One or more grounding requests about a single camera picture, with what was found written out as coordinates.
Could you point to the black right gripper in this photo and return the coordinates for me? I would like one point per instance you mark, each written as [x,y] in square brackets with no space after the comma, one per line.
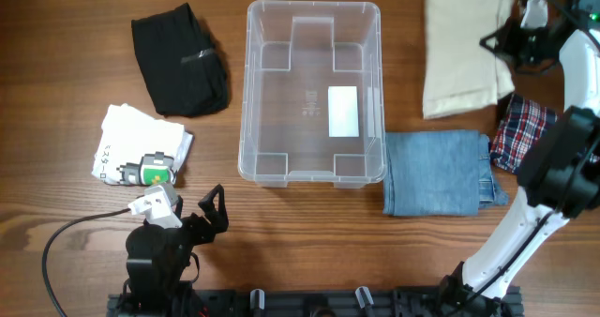
[503,48]

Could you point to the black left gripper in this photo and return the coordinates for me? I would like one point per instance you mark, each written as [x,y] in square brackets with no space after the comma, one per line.
[218,218]

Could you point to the cream cloth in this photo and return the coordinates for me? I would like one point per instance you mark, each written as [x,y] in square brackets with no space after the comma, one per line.
[462,76]

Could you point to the blue jeans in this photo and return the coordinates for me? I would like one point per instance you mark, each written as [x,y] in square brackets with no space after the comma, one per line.
[439,173]

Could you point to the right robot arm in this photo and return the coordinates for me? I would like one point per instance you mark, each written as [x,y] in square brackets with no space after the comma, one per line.
[558,177]

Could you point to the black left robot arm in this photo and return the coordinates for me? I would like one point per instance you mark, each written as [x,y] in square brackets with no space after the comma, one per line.
[161,249]

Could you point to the red blue plaid shirt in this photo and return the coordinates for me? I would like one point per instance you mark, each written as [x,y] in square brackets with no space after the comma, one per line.
[523,124]

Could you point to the white printed folded t-shirt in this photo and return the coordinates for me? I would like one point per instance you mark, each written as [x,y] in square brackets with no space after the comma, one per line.
[136,149]

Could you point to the black folded garment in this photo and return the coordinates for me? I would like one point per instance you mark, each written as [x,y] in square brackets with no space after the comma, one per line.
[180,64]

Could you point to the clear plastic storage bin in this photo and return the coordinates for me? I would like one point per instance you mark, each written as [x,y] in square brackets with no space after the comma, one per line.
[296,50]

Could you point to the white label in bin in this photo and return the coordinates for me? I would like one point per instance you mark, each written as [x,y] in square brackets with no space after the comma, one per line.
[343,112]

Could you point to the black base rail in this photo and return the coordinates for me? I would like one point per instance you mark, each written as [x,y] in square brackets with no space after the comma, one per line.
[401,302]

